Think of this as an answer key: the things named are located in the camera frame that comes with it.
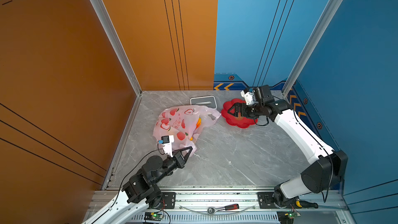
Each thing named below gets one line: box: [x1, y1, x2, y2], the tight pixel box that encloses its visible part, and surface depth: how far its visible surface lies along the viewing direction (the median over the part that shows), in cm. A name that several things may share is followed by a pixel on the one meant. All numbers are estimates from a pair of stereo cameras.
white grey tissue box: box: [190, 95, 218, 109], surface depth 111 cm
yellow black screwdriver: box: [295, 200, 319, 209], surface depth 72 cm
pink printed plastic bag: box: [152, 104, 222, 157], surface depth 90 cm
